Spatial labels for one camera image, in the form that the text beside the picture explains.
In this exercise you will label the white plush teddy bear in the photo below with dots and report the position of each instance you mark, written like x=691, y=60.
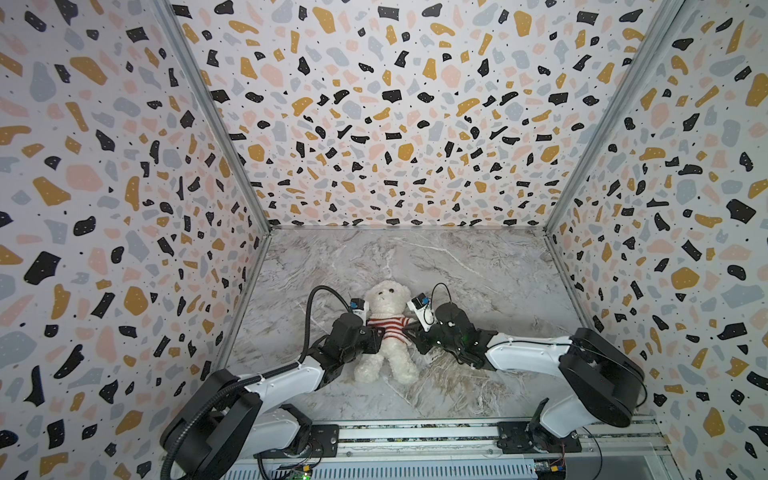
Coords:
x=388, y=299

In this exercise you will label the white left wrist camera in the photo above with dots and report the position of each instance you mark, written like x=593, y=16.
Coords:
x=360, y=308

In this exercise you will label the red white striped knit sweater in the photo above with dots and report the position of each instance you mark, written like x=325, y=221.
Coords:
x=393, y=327

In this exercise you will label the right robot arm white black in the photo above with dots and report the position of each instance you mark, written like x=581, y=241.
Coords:
x=602, y=383

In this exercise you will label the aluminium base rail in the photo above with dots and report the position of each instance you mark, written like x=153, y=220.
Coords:
x=635, y=452

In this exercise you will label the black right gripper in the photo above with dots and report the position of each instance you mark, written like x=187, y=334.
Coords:
x=424, y=336

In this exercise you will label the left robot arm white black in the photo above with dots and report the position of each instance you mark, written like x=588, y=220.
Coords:
x=229, y=412

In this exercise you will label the white ribbed vent strip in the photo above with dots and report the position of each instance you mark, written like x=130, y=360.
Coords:
x=460, y=469

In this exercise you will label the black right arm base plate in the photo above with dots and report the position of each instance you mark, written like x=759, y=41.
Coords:
x=517, y=437

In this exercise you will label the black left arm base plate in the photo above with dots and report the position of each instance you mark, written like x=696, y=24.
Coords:
x=316, y=441

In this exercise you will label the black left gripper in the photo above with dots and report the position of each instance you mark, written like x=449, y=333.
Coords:
x=375, y=338

